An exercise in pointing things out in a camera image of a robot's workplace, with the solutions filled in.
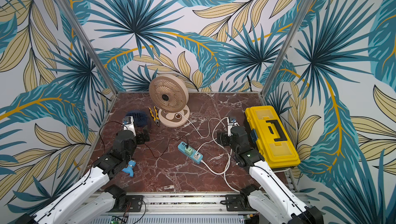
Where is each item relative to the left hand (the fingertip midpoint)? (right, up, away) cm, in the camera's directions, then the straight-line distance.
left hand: (138, 129), depth 79 cm
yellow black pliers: (+3, +3, +25) cm, 25 cm away
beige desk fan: (+15, +18, +6) cm, 24 cm away
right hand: (+46, 0, +3) cm, 46 cm away
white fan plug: (+30, -16, +6) cm, 34 cm away
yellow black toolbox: (+68, -5, -1) cm, 68 cm away
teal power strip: (+21, -11, +12) cm, 27 cm away
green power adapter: (+25, -13, +5) cm, 29 cm away
